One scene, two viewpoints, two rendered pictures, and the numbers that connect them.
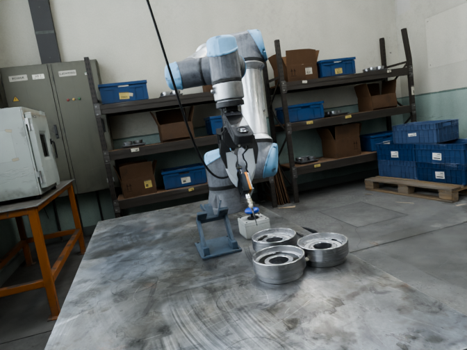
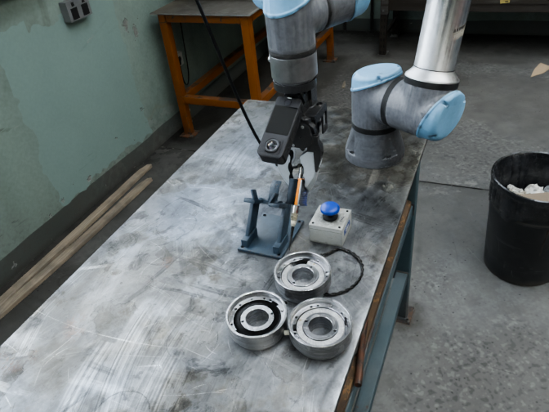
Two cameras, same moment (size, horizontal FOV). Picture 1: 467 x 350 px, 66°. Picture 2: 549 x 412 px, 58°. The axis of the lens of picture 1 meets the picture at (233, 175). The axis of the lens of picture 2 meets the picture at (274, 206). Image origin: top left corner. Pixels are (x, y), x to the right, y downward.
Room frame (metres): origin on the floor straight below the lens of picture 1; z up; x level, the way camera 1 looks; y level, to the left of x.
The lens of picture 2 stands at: (0.29, -0.49, 1.48)
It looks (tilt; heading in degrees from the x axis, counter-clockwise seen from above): 36 degrees down; 41
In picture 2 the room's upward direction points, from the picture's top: 7 degrees counter-clockwise
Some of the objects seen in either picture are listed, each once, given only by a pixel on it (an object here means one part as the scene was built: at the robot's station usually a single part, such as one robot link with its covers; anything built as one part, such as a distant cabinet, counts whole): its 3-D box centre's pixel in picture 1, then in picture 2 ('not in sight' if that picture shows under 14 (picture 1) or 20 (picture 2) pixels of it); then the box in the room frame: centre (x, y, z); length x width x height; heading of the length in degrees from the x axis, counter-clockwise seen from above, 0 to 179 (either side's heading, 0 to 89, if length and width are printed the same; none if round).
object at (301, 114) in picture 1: (299, 112); not in sight; (4.79, -0.98, 1.11); 0.52 x 0.38 x 0.22; 104
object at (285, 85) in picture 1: (342, 114); not in sight; (4.94, -1.58, 1.00); 1.92 x 0.57 x 2.00; 104
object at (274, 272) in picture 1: (279, 264); (257, 320); (0.69, -0.06, 0.82); 0.10 x 0.10 x 0.04
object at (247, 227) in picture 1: (253, 224); (331, 223); (0.98, -0.04, 0.82); 0.08 x 0.07 x 0.05; 14
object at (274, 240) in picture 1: (274, 243); (302, 278); (0.82, -0.07, 0.82); 0.10 x 0.10 x 0.04
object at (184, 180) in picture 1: (183, 176); not in sight; (4.39, 0.60, 0.56); 0.52 x 0.38 x 0.22; 101
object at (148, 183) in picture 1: (137, 178); not in sight; (4.23, 1.12, 0.64); 0.49 x 0.40 x 0.37; 109
